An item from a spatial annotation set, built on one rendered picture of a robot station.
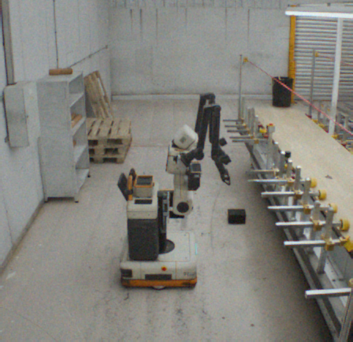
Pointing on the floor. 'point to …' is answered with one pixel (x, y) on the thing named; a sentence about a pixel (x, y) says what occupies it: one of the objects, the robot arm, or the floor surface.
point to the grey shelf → (67, 177)
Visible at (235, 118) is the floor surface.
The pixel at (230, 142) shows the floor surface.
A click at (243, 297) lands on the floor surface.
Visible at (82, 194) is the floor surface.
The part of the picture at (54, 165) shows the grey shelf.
